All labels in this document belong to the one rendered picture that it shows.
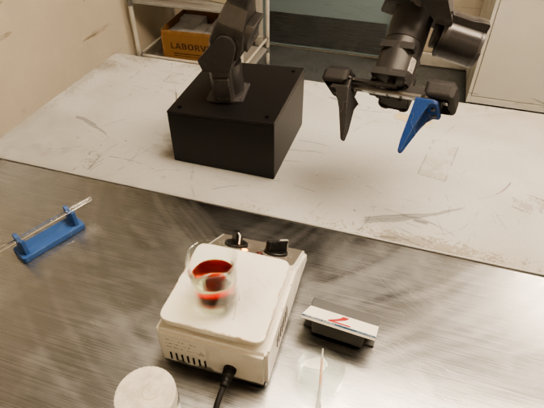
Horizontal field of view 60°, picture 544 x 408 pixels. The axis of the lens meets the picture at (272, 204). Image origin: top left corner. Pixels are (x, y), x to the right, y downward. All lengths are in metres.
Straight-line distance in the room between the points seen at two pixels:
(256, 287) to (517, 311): 0.35
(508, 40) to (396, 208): 2.16
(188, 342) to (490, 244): 0.47
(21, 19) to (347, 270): 1.87
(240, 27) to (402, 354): 0.51
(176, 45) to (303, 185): 2.10
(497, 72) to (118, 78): 2.21
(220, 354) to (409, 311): 0.26
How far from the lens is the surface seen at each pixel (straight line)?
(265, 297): 0.54
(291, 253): 0.64
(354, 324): 0.60
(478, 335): 0.67
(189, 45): 2.80
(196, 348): 0.55
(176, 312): 0.53
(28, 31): 2.32
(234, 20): 0.76
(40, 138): 1.04
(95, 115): 1.08
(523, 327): 0.70
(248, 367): 0.54
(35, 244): 0.78
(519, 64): 2.94
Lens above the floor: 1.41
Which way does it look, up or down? 41 degrees down
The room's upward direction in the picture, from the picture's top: straight up
